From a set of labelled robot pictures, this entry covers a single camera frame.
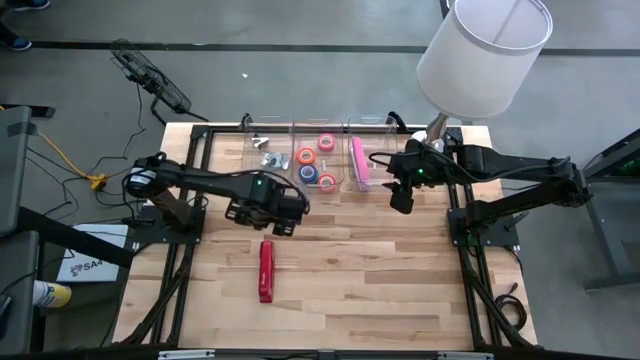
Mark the pink stapler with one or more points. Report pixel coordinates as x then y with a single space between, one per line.
359 160

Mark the dark metal side table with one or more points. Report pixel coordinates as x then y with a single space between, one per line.
600 220

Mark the pink tape roll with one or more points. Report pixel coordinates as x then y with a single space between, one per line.
320 142

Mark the red stapler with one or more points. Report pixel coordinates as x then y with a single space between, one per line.
266 270

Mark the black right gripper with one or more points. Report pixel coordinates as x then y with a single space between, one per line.
410 165

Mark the clear plastic bin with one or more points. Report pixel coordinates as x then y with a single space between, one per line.
336 162
255 177
382 150

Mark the grey cream staple remover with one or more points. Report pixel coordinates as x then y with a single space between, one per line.
260 141

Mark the white shade table lamp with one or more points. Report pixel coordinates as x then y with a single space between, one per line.
480 60

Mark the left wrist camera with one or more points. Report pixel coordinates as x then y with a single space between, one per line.
298 207

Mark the person's shoe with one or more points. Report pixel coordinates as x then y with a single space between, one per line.
30 4
12 41

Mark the white printed sign board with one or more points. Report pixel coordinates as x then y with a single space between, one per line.
110 232

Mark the yellow and white bottle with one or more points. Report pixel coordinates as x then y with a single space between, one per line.
55 295

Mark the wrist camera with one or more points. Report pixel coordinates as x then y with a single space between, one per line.
402 202
298 207

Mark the silver metal bracket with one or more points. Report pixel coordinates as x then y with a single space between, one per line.
185 355
465 356

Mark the grey cabinet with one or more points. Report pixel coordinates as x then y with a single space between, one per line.
15 300
12 175

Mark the black diagonal beam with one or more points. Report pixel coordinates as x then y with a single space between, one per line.
60 229

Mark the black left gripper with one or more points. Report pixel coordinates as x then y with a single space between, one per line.
274 210

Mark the orange tape roll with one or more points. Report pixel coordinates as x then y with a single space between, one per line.
306 150

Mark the dark purple tape roll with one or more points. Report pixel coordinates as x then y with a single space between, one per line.
302 174

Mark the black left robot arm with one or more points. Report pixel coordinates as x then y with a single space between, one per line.
200 177

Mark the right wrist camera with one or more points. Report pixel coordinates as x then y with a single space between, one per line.
402 202

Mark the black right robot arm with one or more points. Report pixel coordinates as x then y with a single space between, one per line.
500 162

